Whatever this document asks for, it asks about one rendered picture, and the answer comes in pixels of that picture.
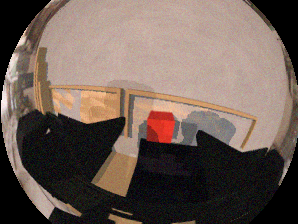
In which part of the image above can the red cube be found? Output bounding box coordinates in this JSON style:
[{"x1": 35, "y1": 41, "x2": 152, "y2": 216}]
[{"x1": 146, "y1": 111, "x2": 176, "y2": 143}]

